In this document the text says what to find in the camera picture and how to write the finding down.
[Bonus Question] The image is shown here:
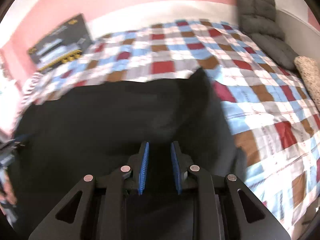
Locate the checkered patchwork bed quilt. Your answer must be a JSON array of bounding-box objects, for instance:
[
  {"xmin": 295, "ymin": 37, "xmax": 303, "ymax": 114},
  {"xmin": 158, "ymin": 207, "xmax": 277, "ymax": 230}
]
[{"xmin": 33, "ymin": 19, "xmax": 319, "ymax": 233}]

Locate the person's left hand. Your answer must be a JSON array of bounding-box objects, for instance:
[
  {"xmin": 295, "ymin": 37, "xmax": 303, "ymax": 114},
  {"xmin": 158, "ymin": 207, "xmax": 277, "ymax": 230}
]
[{"xmin": 1, "ymin": 176, "xmax": 17, "ymax": 205}]

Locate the dark grey quilted floor chair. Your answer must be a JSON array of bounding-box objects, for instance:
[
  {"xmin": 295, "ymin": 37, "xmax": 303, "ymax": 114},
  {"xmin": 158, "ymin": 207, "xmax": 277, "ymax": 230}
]
[{"xmin": 236, "ymin": 0, "xmax": 298, "ymax": 72}]

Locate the red white striped cloth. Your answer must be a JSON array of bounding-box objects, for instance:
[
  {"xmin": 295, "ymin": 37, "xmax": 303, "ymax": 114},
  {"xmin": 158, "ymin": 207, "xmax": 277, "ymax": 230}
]
[{"xmin": 15, "ymin": 72, "xmax": 44, "ymax": 121}]

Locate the beige speckled pillow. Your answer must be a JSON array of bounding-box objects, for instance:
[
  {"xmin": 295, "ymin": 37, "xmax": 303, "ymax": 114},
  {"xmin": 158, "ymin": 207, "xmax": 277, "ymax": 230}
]
[{"xmin": 294, "ymin": 56, "xmax": 320, "ymax": 109}]

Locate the large black garment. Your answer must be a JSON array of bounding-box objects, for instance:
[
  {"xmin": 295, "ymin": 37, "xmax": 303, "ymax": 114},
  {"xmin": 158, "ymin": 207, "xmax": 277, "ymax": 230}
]
[{"xmin": 8, "ymin": 69, "xmax": 247, "ymax": 238}]

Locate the black cooker appliance box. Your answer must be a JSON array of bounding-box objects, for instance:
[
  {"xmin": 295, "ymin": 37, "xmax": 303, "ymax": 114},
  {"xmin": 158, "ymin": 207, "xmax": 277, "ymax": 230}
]
[{"xmin": 28, "ymin": 14, "xmax": 93, "ymax": 72}]

